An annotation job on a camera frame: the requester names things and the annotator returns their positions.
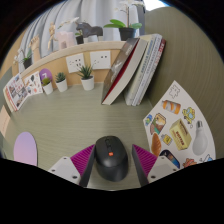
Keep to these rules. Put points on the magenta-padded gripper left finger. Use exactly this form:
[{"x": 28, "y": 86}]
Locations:
[{"x": 63, "y": 168}]

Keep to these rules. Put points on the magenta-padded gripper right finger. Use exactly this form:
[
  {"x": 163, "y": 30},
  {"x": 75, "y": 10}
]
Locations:
[{"x": 163, "y": 168}]

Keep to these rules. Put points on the black computer mouse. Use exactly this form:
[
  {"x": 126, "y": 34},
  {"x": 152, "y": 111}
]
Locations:
[{"x": 111, "y": 160}]

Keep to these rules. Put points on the purple mouse pad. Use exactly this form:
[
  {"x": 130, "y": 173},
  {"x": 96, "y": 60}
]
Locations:
[{"x": 25, "y": 148}]

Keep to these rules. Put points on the food sticker sheet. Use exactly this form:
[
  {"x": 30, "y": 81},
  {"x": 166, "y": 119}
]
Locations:
[{"x": 180, "y": 130}]

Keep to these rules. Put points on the beige card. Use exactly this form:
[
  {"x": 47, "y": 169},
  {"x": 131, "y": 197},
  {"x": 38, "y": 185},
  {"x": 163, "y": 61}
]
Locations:
[{"x": 4, "y": 120}]

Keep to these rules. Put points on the small succulent white pot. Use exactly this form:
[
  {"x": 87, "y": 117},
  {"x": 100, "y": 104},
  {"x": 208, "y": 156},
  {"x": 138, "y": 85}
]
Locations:
[
  {"x": 87, "y": 81},
  {"x": 47, "y": 87},
  {"x": 61, "y": 85}
]

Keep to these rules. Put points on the white thick book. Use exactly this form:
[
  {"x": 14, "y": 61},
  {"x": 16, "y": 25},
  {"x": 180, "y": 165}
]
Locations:
[{"x": 135, "y": 86}]

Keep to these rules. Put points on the colourful photo magazine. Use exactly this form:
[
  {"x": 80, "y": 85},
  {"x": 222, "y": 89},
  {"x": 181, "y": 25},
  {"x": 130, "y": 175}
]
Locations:
[{"x": 17, "y": 93}]

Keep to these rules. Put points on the white sticker sheet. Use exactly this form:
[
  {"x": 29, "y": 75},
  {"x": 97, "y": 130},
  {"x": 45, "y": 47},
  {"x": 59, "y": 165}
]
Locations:
[{"x": 33, "y": 85}]

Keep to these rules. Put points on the large white book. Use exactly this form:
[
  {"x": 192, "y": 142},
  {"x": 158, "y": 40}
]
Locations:
[{"x": 6, "y": 96}]

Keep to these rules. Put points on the black cover book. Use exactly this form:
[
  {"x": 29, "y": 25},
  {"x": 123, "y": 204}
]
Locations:
[{"x": 118, "y": 73}]

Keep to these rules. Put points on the white book red spine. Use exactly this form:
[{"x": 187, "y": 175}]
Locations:
[{"x": 151, "y": 63}]

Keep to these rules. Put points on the small white orchid black pot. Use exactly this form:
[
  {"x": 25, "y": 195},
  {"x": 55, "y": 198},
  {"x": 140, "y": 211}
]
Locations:
[{"x": 27, "y": 62}]

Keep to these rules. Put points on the wooden hand model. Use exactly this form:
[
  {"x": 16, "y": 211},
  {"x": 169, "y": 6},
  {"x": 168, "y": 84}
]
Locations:
[{"x": 34, "y": 46}]

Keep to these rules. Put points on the pink horse figurine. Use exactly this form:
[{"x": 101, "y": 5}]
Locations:
[{"x": 65, "y": 39}]

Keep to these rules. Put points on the wooden artist mannequin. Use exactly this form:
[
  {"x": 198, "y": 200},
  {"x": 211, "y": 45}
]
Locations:
[{"x": 51, "y": 35}]

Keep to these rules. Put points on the large white orchid black pot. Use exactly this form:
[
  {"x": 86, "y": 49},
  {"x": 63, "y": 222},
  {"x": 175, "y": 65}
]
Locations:
[{"x": 127, "y": 33}]

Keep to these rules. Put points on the dark horse figurine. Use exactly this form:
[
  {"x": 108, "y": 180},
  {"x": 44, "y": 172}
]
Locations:
[{"x": 90, "y": 30}]

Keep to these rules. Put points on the grey curtain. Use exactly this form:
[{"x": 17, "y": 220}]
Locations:
[{"x": 96, "y": 13}]

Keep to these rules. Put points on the white wall socket plate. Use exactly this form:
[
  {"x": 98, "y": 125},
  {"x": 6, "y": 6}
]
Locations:
[
  {"x": 75, "y": 62},
  {"x": 100, "y": 59}
]

